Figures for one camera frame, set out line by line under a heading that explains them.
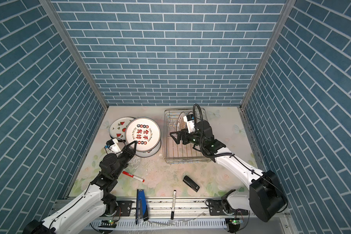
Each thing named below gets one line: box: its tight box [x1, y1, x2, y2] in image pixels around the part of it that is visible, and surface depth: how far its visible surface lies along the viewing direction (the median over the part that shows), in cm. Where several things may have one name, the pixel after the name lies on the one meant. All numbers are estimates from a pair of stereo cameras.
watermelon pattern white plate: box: [109, 117, 136, 140], surface depth 106 cm
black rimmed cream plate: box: [109, 117, 136, 140], surface depth 106 cm
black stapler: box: [182, 175, 200, 193], surface depth 81 cm
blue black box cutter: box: [135, 189, 149, 225], surface depth 74 cm
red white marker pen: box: [122, 170, 145, 183], surface depth 86 cm
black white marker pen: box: [170, 189, 177, 220], surface depth 77 cm
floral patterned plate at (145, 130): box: [124, 117, 161, 152], surface depth 83 cm
